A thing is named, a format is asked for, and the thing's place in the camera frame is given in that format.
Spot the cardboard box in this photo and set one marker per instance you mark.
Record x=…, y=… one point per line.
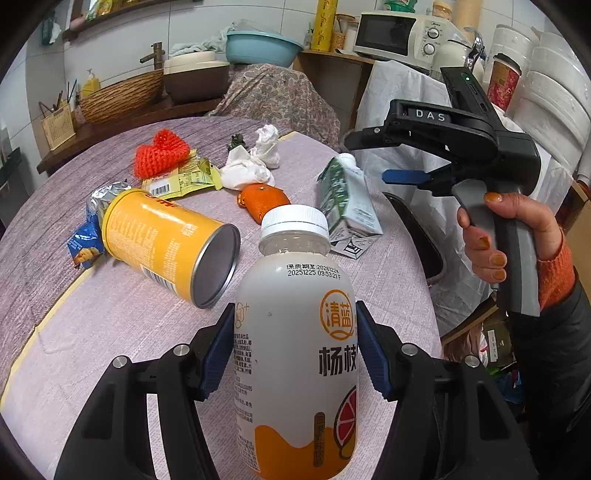
x=496, y=337

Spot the woven wicker basket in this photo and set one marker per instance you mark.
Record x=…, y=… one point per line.
x=120, y=99

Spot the white kettle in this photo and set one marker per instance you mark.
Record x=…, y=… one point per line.
x=455, y=57

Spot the white toaster oven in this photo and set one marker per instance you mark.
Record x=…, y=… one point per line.
x=392, y=34

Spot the light blue towel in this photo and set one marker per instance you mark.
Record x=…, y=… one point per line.
x=198, y=44

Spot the person's right forearm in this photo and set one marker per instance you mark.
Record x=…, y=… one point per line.
x=558, y=286

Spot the orange peel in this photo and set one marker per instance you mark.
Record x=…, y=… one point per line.
x=263, y=198

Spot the yellow chip canister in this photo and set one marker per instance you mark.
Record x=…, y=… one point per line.
x=157, y=235

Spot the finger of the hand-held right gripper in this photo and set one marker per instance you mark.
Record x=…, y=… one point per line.
x=364, y=140
x=401, y=176

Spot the yellow-green snack wrapper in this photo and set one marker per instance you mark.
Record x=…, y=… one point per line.
x=184, y=177

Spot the orange knitted cloth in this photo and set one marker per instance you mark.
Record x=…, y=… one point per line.
x=161, y=152

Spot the white plastic drink bottle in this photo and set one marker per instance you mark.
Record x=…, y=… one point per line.
x=286, y=300

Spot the black trash bin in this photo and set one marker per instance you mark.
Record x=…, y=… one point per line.
x=422, y=249

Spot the yellow soap pump bottle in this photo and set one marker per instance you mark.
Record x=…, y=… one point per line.
x=91, y=85

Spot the bronze faucet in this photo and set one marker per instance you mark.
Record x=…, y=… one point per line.
x=156, y=55

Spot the brown pot with cream lid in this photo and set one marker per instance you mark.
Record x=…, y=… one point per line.
x=194, y=81

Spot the paisley patterned cloth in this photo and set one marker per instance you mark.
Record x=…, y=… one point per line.
x=277, y=97

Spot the wooden wall shelf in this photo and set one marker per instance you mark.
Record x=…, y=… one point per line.
x=106, y=16

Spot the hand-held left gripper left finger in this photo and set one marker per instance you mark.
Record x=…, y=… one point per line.
x=217, y=355

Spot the stack of white buckets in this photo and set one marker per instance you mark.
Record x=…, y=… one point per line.
x=554, y=92

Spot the glass storage jar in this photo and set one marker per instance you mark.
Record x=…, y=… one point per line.
x=344, y=32

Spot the green white drink carton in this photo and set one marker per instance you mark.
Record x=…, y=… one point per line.
x=341, y=198

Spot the blue foil snack packet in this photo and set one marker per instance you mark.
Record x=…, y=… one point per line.
x=85, y=242

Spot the red paper cup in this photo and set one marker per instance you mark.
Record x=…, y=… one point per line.
x=503, y=83

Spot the white tissue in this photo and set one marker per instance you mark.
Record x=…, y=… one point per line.
x=244, y=173
x=268, y=145

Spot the green leafy vegetable sprig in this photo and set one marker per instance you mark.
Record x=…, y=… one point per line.
x=238, y=141

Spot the light blue plastic basin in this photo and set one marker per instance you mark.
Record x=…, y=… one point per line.
x=263, y=48

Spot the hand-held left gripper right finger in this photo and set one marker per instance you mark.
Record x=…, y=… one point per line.
x=371, y=355

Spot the wooden shelf cabinet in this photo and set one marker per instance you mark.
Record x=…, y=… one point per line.
x=332, y=78

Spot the dark wooden counter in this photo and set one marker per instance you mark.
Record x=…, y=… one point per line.
x=120, y=131

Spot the person's right hand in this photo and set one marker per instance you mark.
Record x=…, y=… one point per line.
x=531, y=214

